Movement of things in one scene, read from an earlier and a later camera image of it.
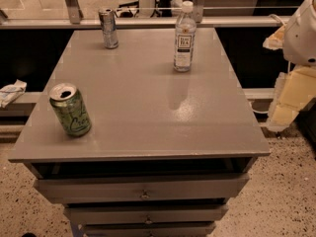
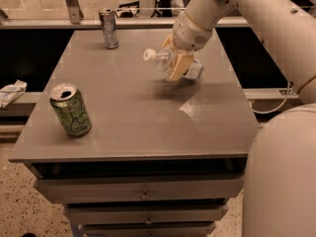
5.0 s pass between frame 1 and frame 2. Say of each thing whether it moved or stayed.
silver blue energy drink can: stayed
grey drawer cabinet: stayed
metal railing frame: stayed
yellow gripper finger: moved
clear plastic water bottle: moved
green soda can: stayed
